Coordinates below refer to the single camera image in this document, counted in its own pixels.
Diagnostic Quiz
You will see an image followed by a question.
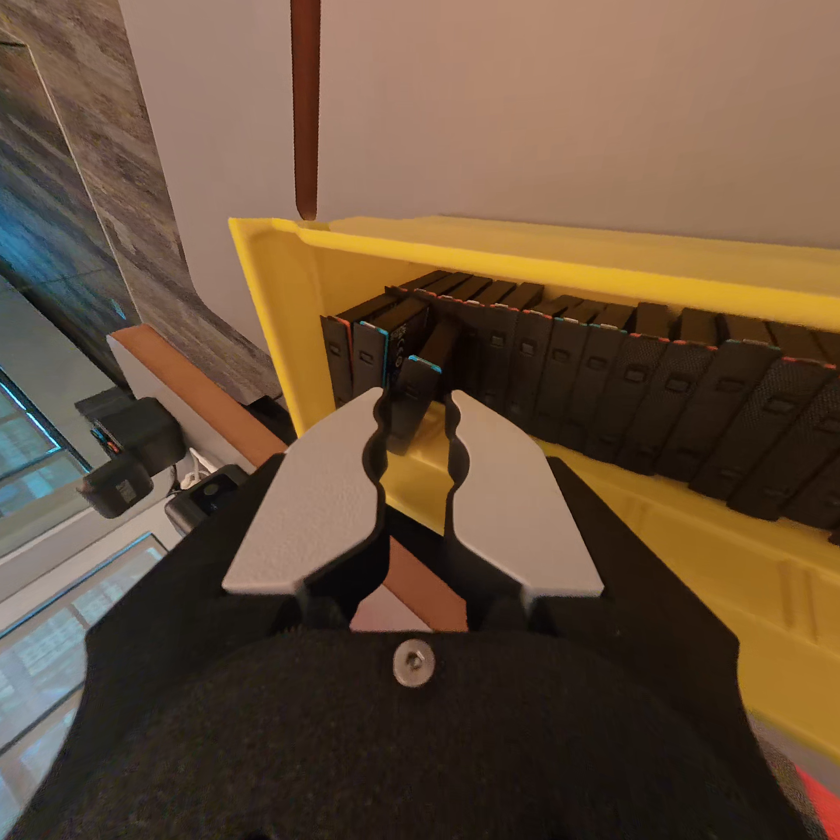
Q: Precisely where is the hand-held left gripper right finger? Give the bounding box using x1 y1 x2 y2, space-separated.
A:
444 390 607 620

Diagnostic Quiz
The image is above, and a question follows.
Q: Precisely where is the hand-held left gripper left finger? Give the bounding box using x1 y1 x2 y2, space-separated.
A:
221 388 392 615

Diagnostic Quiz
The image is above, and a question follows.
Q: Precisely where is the black camera battery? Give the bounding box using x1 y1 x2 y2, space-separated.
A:
386 352 450 455

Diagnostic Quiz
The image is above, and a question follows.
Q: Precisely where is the yellow plastic bin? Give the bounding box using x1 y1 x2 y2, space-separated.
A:
230 217 840 769

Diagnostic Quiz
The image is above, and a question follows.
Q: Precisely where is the black battery charging case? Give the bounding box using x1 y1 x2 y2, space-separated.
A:
164 466 253 534

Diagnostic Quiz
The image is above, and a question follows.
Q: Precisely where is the dark desk device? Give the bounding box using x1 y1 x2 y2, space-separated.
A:
77 394 185 519

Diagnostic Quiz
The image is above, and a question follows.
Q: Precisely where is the row of black camera batteries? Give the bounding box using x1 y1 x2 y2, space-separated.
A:
322 269 840 546

